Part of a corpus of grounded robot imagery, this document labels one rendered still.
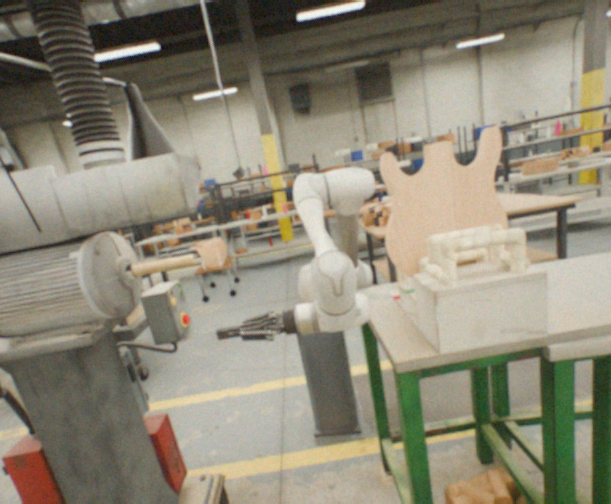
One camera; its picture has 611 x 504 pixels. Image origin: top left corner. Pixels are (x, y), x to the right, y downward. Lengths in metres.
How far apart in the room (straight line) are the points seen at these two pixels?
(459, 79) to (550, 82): 3.15
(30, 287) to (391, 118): 12.13
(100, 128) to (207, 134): 11.48
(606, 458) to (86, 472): 1.53
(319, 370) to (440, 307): 1.11
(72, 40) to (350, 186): 0.90
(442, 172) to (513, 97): 13.51
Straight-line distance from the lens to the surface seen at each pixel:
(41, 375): 1.22
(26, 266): 1.12
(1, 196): 1.14
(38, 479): 1.43
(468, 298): 0.88
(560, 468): 1.34
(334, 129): 12.17
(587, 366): 2.73
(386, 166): 0.97
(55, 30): 1.00
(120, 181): 0.87
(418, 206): 1.00
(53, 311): 1.09
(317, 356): 1.81
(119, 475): 1.33
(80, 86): 0.97
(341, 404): 1.97
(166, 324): 1.32
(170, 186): 0.83
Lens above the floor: 1.41
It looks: 13 degrees down
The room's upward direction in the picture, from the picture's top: 11 degrees counter-clockwise
